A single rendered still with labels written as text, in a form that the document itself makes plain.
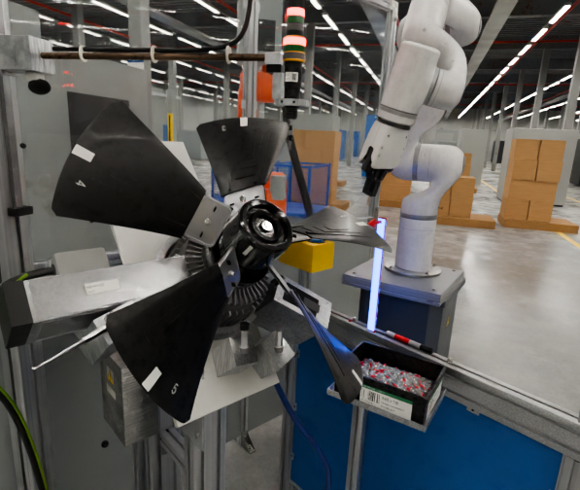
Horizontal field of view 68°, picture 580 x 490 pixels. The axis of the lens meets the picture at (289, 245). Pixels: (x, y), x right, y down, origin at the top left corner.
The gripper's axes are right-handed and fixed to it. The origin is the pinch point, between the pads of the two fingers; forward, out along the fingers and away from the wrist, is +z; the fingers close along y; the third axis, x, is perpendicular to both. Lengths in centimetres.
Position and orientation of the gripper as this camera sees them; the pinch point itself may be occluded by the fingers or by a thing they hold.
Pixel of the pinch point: (371, 187)
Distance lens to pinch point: 104.5
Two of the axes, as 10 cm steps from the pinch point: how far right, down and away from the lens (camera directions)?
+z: -2.4, 8.6, 4.4
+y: -7.5, 1.2, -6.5
